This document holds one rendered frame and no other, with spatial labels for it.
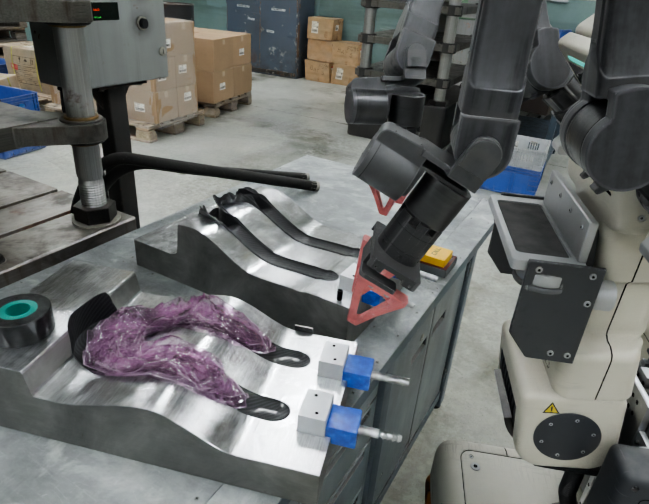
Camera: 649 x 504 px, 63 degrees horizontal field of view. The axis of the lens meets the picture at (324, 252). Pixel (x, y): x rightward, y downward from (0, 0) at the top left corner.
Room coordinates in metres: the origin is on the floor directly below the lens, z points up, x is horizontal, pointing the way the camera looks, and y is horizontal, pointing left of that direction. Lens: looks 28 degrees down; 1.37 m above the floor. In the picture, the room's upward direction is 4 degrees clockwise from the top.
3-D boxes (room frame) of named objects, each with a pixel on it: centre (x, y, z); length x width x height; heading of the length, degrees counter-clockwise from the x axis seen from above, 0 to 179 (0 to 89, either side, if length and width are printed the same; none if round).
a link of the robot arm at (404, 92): (0.87, -0.11, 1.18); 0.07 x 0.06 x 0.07; 103
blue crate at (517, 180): (3.93, -1.31, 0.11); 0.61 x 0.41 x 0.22; 64
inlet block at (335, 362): (0.60, -0.07, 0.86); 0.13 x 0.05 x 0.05; 79
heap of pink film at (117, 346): (0.60, 0.20, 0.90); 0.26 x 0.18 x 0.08; 79
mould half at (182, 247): (0.95, 0.11, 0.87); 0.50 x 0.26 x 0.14; 62
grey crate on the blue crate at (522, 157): (3.92, -1.31, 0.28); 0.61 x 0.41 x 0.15; 64
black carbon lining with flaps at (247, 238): (0.93, 0.10, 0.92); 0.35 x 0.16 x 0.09; 62
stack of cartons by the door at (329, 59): (7.78, 0.03, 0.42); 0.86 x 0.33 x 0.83; 64
